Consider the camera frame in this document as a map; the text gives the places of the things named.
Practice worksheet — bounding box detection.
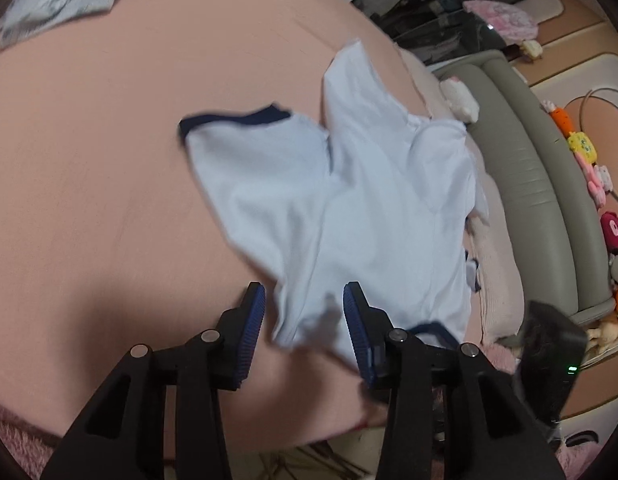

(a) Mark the yellow sponge plush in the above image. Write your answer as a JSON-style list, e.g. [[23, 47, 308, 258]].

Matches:
[[568, 130, 598, 166]]

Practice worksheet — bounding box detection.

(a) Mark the pink plush toy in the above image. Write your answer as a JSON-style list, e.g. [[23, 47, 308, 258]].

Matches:
[[576, 155, 614, 208]]

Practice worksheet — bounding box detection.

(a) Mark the red round plush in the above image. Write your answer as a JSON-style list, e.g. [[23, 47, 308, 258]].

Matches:
[[600, 210, 618, 251]]

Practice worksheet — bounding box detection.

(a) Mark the white T-shirt with navy trim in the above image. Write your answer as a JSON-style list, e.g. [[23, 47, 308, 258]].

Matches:
[[179, 39, 491, 368]]

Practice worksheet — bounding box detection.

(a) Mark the white plush toy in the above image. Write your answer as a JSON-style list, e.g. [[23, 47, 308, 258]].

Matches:
[[441, 77, 480, 123]]

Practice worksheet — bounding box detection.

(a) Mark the pink printed cloth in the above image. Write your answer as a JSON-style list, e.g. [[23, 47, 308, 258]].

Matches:
[[463, 0, 540, 41]]

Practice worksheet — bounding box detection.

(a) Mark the grey-green padded headboard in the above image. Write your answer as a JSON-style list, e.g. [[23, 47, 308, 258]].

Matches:
[[434, 50, 618, 326]]

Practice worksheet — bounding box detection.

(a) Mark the pink bed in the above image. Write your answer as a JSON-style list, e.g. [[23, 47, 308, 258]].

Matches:
[[0, 0, 527, 461]]

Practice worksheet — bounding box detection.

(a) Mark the gold wire basket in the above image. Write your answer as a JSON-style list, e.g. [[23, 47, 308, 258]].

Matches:
[[259, 445, 384, 480]]

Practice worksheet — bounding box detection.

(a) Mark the cream waffle blanket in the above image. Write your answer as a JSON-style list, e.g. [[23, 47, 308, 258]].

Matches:
[[399, 50, 527, 361]]

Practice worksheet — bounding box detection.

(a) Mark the pink fluffy rug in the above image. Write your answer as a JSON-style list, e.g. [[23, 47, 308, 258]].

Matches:
[[0, 340, 604, 480]]

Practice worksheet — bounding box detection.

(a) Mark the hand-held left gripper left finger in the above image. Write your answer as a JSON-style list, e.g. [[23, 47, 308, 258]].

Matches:
[[41, 282, 267, 480]]

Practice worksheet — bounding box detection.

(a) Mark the black glass wardrobe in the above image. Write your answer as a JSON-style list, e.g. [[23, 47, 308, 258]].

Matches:
[[351, 0, 530, 66]]

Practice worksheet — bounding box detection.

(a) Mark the beige doll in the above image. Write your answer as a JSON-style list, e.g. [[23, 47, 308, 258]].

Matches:
[[584, 320, 618, 356]]

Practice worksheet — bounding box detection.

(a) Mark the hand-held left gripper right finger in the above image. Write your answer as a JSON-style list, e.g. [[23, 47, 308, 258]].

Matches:
[[343, 282, 564, 480]]

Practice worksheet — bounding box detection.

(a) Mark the white garment with navy straps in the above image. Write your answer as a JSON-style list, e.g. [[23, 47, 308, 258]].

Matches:
[[464, 247, 482, 292]]

